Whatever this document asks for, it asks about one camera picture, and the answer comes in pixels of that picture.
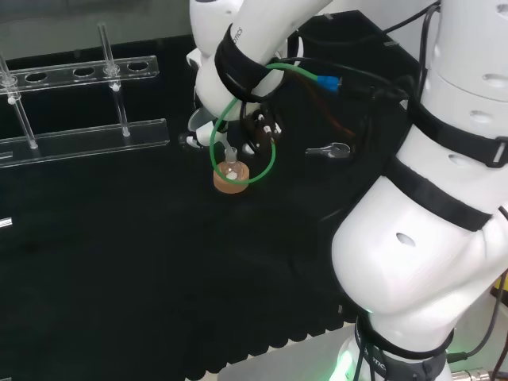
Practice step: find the small white label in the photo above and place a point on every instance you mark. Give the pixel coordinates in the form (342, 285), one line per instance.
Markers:
(5, 222)

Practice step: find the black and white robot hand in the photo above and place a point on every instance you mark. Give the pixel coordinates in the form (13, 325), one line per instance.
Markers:
(260, 131)

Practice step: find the clear funnel stand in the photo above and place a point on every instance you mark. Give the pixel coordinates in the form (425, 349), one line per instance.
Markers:
(99, 137)

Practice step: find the black bench cloth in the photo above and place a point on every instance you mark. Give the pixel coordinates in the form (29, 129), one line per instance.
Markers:
(139, 258)

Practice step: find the clear round-bottom flask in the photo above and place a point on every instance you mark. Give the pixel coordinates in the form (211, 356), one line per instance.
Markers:
(231, 168)

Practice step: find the clear plastic funnel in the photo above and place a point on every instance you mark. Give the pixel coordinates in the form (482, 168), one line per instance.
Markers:
(197, 119)

